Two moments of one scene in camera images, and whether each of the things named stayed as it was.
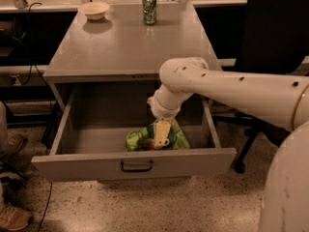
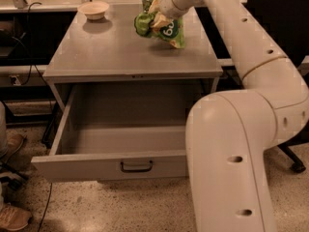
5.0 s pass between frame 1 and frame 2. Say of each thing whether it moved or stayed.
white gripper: moved
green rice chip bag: moved
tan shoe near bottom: stayed
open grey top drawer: stayed
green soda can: stayed
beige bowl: stayed
